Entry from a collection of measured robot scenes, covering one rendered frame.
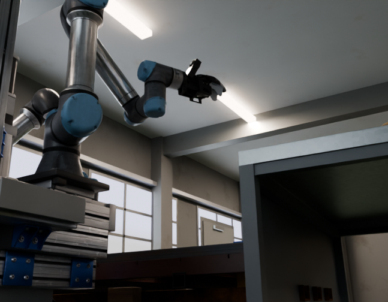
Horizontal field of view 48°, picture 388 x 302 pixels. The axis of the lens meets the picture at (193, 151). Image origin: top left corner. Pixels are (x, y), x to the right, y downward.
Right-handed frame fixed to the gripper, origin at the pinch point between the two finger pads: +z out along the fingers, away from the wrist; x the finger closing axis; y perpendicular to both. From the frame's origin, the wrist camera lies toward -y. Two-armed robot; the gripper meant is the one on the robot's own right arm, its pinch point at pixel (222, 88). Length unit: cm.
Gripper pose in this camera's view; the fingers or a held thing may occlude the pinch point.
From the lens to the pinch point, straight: 172.3
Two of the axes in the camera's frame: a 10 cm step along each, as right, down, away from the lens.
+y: 0.9, 9.0, -4.4
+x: 5.4, -4.1, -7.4
